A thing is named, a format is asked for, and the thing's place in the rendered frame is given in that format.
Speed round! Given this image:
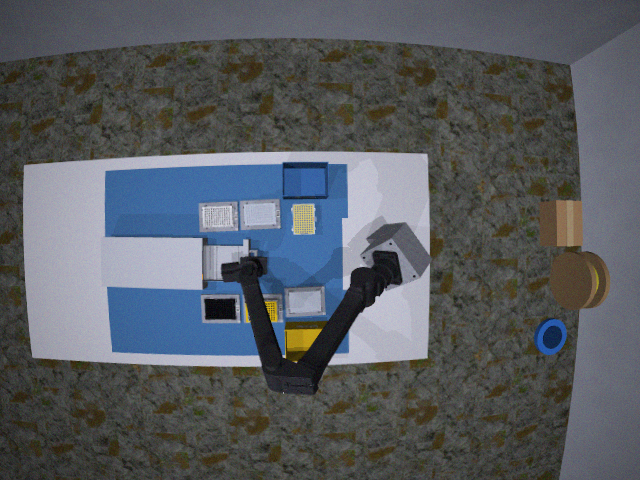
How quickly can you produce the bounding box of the blue flat mat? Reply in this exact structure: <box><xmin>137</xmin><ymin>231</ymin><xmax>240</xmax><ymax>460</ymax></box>
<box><xmin>105</xmin><ymin>164</ymin><xmax>348</xmax><ymax>356</ymax></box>

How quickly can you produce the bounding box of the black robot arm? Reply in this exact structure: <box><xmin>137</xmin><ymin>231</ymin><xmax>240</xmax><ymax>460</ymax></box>
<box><xmin>221</xmin><ymin>250</ymin><xmax>403</xmax><ymax>395</ymax></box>

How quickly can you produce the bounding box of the blue open-top tray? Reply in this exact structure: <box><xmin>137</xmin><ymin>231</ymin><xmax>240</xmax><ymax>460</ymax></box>
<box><xmin>282</xmin><ymin>162</ymin><xmax>329</xmax><ymax>200</ymax></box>

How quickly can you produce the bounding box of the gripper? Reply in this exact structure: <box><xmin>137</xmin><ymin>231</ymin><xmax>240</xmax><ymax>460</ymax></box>
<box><xmin>240</xmin><ymin>256</ymin><xmax>267</xmax><ymax>275</ymax></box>

